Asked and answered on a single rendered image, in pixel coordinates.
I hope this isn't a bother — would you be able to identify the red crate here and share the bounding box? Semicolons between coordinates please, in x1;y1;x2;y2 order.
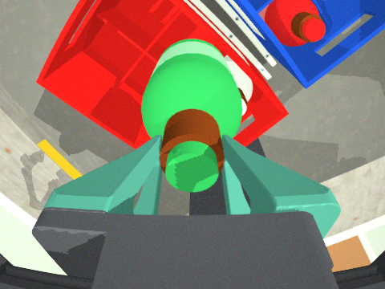
37;0;289;149

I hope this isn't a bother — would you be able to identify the white bottle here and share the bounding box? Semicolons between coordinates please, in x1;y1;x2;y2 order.
225;55;253;115

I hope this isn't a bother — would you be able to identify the blue plastic bottle crate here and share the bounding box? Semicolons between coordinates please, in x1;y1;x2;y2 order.
225;0;385;89

